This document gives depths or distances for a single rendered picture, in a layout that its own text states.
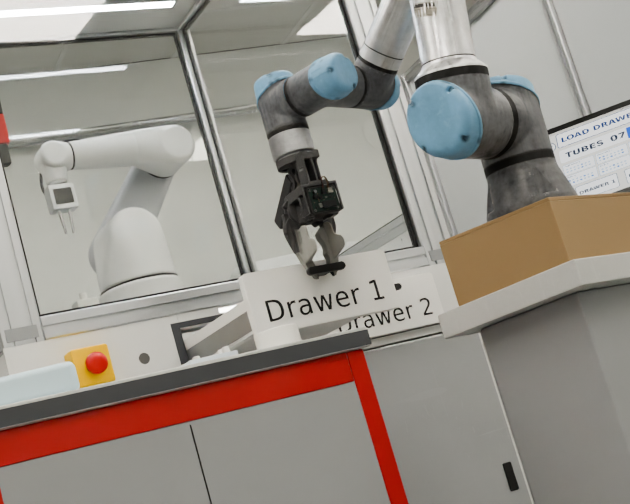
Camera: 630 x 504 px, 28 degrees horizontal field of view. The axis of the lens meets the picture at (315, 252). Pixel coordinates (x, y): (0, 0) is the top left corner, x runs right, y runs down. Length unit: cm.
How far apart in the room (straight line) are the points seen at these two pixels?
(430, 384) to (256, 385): 90
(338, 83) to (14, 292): 71
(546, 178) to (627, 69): 199
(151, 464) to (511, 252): 63
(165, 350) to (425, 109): 76
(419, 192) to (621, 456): 104
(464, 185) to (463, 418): 226
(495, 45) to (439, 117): 263
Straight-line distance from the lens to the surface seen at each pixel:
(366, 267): 222
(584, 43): 413
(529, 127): 203
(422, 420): 261
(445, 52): 195
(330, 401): 184
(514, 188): 200
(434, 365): 265
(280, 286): 213
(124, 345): 237
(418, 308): 265
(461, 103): 189
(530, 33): 436
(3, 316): 232
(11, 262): 235
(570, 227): 189
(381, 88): 222
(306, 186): 212
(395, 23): 219
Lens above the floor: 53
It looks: 11 degrees up
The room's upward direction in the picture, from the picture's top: 16 degrees counter-clockwise
